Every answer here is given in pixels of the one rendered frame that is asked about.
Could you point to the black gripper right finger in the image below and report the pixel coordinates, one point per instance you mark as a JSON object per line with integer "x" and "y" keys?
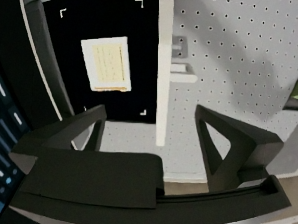
{"x": 251, "y": 147}

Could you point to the grey flat base plate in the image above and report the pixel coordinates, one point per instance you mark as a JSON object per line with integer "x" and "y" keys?
{"x": 245, "y": 56}

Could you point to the white imager box with drawer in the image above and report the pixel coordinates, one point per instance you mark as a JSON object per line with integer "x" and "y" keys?
{"x": 26, "y": 103}

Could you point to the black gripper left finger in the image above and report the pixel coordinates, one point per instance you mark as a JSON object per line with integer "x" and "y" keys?
{"x": 60, "y": 134}

